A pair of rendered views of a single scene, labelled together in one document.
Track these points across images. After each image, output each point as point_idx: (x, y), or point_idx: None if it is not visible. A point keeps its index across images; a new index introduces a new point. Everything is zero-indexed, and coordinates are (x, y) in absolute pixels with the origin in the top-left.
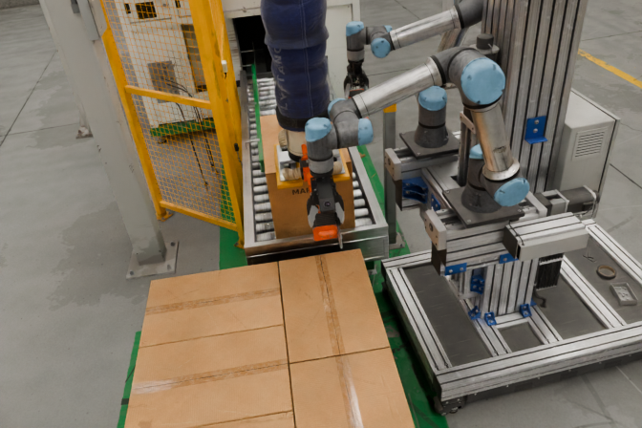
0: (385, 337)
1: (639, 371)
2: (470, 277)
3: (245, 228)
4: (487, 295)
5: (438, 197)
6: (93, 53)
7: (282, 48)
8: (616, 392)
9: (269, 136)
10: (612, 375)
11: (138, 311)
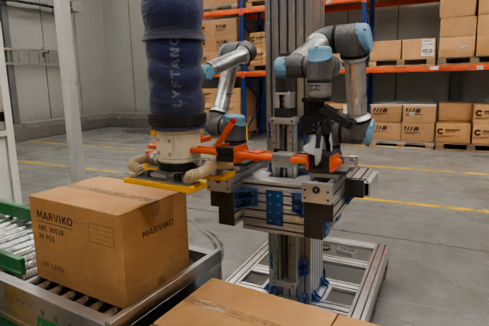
0: (326, 311)
1: (384, 293)
2: (297, 263)
3: (81, 313)
4: (311, 273)
5: (278, 187)
6: None
7: (184, 37)
8: (392, 308)
9: (70, 199)
10: (380, 303)
11: None
